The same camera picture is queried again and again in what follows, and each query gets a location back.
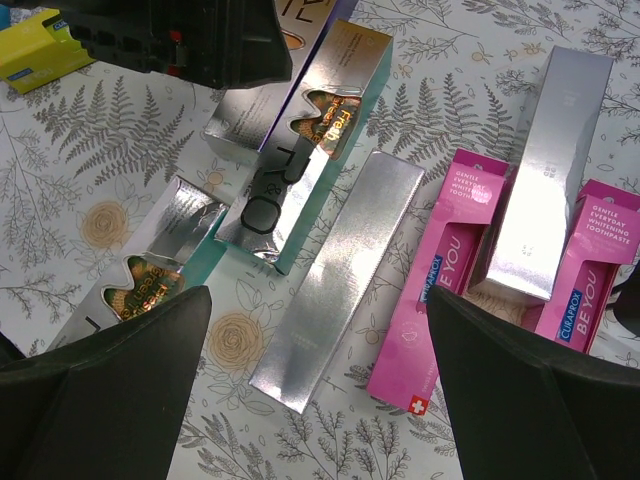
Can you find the pink toothpaste box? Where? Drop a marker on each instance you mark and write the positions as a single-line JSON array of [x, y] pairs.
[[604, 237], [405, 372]]

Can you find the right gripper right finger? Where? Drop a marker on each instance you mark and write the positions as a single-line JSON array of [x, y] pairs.
[[524, 407]]

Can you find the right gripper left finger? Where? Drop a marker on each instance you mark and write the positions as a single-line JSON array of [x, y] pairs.
[[109, 406]]

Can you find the silver R.O toothpaste box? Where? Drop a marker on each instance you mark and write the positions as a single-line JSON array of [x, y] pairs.
[[244, 118]]

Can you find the silver toothpaste box upper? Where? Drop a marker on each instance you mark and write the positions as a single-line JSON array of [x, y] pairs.
[[522, 252]]

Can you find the pink toothpaste box right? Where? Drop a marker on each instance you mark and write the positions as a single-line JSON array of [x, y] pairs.
[[604, 237]]

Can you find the plain silver toothpaste box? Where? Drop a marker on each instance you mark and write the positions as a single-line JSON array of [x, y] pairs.
[[320, 312]]

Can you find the floral table mat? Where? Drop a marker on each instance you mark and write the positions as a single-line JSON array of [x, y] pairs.
[[84, 158]]

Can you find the yellow toothpaste box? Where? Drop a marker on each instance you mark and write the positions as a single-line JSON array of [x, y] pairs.
[[39, 50]]

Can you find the pink toothpaste box left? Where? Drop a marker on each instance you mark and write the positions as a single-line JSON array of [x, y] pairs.
[[405, 372]]

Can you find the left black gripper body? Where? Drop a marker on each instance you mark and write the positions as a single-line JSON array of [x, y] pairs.
[[221, 44]]

